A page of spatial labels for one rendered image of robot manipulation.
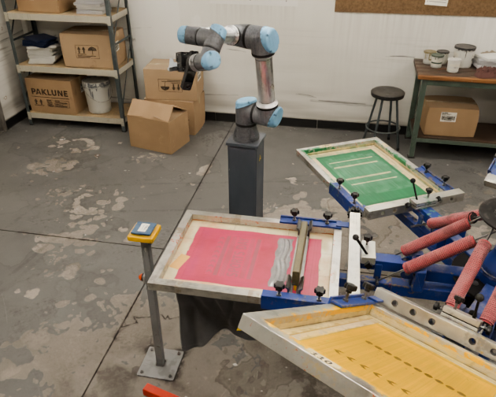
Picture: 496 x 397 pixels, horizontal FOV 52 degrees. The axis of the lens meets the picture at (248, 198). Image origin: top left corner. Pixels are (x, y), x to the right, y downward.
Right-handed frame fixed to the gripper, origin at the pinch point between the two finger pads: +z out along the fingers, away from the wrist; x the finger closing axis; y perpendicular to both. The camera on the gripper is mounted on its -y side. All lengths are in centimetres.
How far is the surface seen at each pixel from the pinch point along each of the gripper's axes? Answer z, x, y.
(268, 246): -34, -30, -81
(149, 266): 16, 8, -97
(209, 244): -17, -9, -81
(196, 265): -26, 4, -87
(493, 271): -115, -82, -82
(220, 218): -6, -22, -71
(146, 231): 8, 12, -76
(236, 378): 6, -39, -169
